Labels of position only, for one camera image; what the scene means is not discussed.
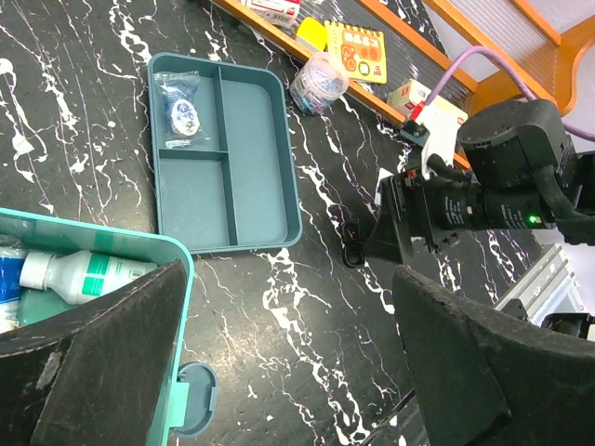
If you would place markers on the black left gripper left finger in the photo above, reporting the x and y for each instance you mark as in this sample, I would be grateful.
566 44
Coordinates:
92 375

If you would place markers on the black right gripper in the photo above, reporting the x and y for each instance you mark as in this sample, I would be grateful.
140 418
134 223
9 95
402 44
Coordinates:
525 175

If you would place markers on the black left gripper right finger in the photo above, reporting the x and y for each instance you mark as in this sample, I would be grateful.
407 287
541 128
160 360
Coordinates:
483 377

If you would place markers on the teal medicine kit box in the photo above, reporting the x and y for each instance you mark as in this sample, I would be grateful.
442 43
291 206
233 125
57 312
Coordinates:
188 395

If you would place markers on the white bottle green label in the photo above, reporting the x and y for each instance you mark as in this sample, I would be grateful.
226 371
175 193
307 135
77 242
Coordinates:
80 277

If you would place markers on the blue labelled spray bottle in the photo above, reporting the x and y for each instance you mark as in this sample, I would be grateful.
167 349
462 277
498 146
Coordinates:
12 260

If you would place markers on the blue divided tray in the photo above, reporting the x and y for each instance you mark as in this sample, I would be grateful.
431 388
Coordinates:
239 191

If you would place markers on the clear tape roll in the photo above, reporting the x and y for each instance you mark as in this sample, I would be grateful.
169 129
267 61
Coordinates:
184 127

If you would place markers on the red white medicine box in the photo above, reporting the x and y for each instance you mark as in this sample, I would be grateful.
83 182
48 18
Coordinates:
283 13

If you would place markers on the small green white box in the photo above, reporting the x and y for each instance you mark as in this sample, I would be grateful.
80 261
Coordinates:
411 93

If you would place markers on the clear measuring cup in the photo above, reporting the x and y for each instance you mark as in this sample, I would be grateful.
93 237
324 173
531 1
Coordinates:
319 83

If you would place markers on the small yellow cap bottle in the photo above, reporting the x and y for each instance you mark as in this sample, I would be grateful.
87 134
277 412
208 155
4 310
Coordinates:
312 34

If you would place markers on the orange wooden shelf rack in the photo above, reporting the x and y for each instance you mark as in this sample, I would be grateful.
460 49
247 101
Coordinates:
549 72

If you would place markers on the aluminium frame rail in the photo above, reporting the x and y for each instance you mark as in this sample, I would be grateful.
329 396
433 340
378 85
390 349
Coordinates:
549 286

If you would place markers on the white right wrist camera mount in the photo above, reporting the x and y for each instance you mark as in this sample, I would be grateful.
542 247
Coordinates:
434 129

